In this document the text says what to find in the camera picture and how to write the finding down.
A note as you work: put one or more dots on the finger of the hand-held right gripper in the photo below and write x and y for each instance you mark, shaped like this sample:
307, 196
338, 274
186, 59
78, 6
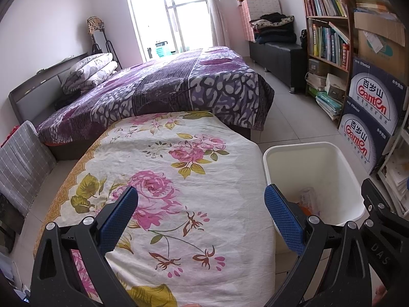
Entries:
378, 204

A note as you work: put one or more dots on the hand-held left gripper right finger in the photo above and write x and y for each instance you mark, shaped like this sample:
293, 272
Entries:
284, 220

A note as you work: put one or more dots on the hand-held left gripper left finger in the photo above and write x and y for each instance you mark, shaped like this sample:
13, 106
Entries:
116, 220

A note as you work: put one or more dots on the clear plastic bottle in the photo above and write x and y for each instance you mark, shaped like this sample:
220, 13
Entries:
310, 198

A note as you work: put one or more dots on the white plastic waste bin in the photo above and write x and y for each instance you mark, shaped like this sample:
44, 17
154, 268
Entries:
319, 166

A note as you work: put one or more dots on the stack of white booklets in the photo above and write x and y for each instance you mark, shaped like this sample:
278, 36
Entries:
399, 179

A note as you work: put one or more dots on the floral cloth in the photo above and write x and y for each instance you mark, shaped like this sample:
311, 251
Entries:
179, 172

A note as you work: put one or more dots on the grey checked cushion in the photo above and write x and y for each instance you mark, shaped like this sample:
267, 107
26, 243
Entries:
22, 160

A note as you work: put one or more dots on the stack of teal booklets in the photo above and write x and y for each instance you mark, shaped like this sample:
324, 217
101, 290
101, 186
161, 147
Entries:
329, 104

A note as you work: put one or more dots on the pile of books and boxes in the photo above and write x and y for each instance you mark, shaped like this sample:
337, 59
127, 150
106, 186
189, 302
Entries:
322, 78

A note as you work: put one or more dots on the purple patterned bedspread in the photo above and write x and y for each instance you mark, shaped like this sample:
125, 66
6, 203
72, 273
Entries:
159, 80

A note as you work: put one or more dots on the folded floral quilt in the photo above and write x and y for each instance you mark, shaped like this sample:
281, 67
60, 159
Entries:
89, 73

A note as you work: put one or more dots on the dark bed headboard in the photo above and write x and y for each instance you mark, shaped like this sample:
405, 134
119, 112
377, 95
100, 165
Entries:
28, 89

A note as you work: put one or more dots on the brown cardboard box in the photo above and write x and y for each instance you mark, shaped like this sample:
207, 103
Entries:
380, 44

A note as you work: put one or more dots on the black bench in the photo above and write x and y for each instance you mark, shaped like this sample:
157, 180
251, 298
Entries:
278, 60

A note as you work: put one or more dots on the black metal stand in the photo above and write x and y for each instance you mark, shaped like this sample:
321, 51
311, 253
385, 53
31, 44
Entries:
113, 54

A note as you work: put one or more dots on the green plastic basket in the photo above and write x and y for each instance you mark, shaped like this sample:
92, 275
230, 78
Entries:
161, 50

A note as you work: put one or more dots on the black bag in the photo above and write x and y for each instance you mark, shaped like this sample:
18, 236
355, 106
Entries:
304, 40

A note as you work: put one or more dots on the wooden bookshelf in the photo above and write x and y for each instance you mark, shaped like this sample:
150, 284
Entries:
350, 22

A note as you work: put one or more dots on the stack of folded clothes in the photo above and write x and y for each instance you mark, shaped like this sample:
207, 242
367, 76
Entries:
273, 30

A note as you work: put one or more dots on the plaid bag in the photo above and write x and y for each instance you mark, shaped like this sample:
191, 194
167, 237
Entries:
95, 25

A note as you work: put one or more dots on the window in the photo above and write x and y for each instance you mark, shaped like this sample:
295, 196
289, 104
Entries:
166, 9

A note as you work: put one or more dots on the white curtain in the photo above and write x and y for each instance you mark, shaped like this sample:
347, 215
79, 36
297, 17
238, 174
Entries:
215, 9

